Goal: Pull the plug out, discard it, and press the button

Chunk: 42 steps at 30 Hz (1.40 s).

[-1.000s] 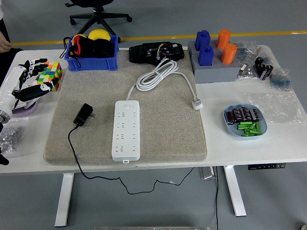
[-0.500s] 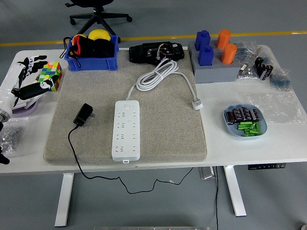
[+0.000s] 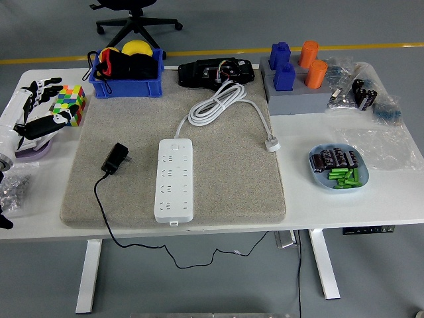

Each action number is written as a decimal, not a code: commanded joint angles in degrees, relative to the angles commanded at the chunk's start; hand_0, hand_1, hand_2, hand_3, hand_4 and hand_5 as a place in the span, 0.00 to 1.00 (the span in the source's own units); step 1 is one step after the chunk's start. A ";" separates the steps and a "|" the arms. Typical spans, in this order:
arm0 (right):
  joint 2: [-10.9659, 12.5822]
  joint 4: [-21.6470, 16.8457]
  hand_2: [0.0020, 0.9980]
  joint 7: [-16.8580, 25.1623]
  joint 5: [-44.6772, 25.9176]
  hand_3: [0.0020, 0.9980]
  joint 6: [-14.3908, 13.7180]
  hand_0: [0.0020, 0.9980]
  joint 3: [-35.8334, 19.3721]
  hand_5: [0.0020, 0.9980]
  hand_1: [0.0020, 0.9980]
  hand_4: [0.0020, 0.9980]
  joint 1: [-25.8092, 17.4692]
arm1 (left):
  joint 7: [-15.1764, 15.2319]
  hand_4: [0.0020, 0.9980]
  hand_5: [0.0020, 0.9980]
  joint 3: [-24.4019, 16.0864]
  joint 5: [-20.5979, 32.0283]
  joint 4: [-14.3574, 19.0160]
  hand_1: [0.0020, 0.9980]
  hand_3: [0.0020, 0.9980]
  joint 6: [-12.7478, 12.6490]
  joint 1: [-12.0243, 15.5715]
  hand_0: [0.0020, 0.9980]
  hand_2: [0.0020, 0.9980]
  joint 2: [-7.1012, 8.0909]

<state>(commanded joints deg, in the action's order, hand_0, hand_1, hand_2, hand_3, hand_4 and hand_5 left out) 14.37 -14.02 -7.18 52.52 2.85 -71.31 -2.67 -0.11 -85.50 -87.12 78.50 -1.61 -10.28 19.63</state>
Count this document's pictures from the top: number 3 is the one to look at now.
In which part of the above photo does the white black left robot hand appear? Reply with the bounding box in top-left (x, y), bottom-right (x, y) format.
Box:
top-left (0, 77), bottom-right (81, 156)

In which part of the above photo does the black plug adapter with cord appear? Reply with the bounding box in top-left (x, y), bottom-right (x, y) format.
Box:
top-left (93, 142), bottom-right (270, 269)

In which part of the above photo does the white power strip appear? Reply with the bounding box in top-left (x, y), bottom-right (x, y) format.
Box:
top-left (154, 138), bottom-right (195, 227)

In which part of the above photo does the purple round disc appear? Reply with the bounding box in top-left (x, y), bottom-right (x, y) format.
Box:
top-left (15, 140), bottom-right (53, 160)

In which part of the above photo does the multicolour puzzle cube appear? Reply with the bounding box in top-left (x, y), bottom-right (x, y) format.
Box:
top-left (51, 84), bottom-right (89, 128)

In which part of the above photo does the blue plastic bin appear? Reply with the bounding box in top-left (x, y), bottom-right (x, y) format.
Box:
top-left (89, 48), bottom-right (166, 99)

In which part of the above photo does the black pouch with red trim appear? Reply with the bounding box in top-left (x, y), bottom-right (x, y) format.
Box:
top-left (86, 48), bottom-right (160, 93)

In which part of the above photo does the yellow ball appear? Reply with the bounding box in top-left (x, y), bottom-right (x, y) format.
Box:
top-left (121, 40), bottom-right (154, 57)

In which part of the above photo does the black office chair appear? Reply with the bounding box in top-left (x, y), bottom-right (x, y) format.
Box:
top-left (88, 0), bottom-right (184, 61)

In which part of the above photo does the white table leg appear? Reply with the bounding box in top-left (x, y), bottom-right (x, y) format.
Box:
top-left (307, 228), bottom-right (341, 301)
top-left (75, 238), bottom-right (103, 315)

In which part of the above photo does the black electronic device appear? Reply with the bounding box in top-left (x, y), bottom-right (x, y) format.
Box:
top-left (178, 57), bottom-right (256, 89)

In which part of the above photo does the grey-brown mat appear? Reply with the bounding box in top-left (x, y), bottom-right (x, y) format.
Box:
top-left (59, 65), bottom-right (288, 229)

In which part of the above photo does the blue block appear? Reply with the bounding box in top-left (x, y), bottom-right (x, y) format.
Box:
top-left (268, 41), bottom-right (292, 71)
top-left (273, 62), bottom-right (296, 93)

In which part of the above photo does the grey block holder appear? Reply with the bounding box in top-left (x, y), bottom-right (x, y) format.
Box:
top-left (258, 55), bottom-right (333, 116)

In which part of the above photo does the orange cylinder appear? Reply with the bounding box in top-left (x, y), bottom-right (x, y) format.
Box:
top-left (303, 60), bottom-right (329, 89)
top-left (297, 40), bottom-right (320, 69)

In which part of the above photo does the black cylindrical capacitor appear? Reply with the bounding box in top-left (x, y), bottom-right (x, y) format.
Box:
top-left (319, 148), bottom-right (336, 166)
top-left (311, 154), bottom-right (328, 173)
top-left (331, 147), bottom-right (348, 166)
top-left (344, 150), bottom-right (361, 168)

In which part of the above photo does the light blue plate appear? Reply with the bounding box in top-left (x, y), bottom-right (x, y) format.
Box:
top-left (308, 142), bottom-right (370, 193)

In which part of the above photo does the clear bag of silver parts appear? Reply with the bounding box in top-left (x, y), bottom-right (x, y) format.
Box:
top-left (326, 84), bottom-right (360, 110)

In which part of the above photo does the clear bag of blue parts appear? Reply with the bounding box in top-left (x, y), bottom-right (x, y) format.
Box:
top-left (326, 56), bottom-right (355, 83)
top-left (370, 94), bottom-right (404, 126)

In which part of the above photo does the clear bag of black capacitors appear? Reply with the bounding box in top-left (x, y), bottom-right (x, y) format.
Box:
top-left (347, 62), bottom-right (382, 112)

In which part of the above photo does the empty clear plastic bag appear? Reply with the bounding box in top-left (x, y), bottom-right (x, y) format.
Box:
top-left (334, 125), bottom-right (424, 172)

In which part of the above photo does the black table control panel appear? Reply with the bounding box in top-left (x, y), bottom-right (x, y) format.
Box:
top-left (342, 225), bottom-right (397, 236)

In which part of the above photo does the white power cord with plug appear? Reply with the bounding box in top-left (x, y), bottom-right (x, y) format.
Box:
top-left (174, 81), bottom-right (282, 153)

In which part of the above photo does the silver metal bracket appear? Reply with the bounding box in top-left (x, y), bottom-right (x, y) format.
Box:
top-left (274, 230), bottom-right (301, 249)

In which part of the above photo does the black hanging cable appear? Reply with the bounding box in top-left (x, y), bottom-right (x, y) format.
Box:
top-left (296, 230), bottom-right (304, 318)

